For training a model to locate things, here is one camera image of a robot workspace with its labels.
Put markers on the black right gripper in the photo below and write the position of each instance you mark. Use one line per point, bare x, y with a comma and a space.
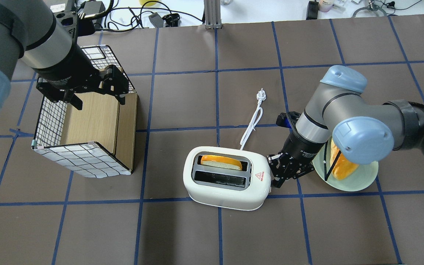
299, 148

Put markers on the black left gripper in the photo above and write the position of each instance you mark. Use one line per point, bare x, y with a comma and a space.
66, 70

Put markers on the white two-slot toaster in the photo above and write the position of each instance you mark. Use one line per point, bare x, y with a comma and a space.
233, 189

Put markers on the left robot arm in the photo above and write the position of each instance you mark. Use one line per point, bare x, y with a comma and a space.
30, 32

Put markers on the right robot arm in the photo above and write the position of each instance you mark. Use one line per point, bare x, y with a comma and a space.
364, 133

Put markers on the toast slice in toaster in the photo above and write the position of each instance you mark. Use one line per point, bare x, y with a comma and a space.
221, 162

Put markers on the grid fabric wooden box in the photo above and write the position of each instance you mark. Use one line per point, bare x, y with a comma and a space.
97, 141

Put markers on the triangular bread on plate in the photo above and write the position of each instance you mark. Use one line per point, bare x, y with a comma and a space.
343, 167

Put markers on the black power adapter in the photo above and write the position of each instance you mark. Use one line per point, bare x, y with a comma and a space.
312, 10

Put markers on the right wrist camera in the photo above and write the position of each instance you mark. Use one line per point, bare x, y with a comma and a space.
288, 119

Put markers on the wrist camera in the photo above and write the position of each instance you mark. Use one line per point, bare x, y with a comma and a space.
288, 119
75, 24

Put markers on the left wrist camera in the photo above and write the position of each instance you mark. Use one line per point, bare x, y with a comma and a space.
75, 24

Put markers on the aluminium frame post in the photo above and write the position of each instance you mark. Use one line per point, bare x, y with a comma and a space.
212, 14

